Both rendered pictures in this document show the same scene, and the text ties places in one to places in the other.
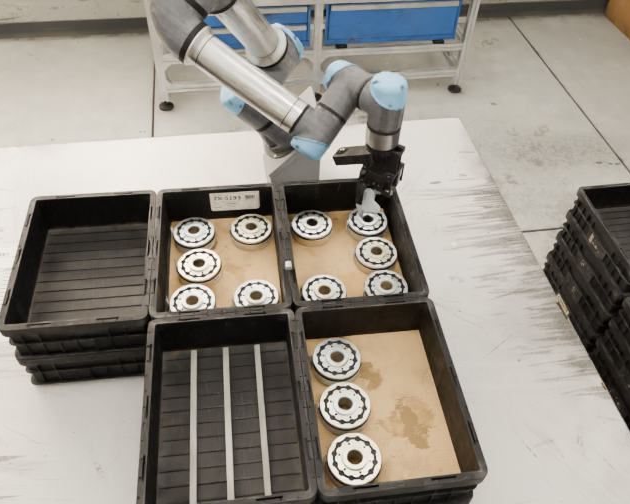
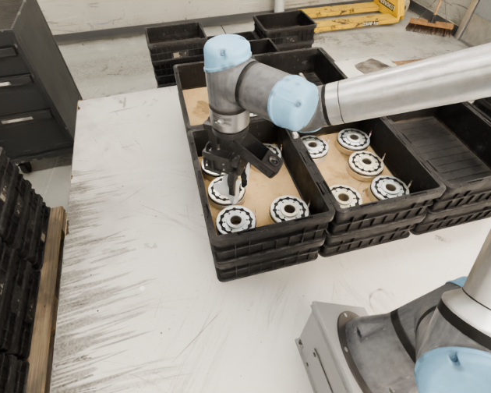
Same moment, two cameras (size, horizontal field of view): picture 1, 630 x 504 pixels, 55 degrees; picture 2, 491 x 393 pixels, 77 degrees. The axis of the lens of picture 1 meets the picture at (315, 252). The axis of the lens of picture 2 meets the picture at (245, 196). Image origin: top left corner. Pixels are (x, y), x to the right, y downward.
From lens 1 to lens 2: 1.64 m
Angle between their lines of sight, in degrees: 82
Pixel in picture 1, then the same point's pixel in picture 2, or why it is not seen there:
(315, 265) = (276, 185)
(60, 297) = (443, 143)
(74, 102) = not seen: outside the picture
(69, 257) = (469, 170)
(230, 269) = (342, 175)
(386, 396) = not seen: hidden behind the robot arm
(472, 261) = (128, 267)
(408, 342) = not seen: hidden behind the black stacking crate
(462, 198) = (109, 371)
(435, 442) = (193, 103)
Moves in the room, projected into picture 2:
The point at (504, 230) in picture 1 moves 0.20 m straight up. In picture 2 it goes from (76, 317) to (36, 285)
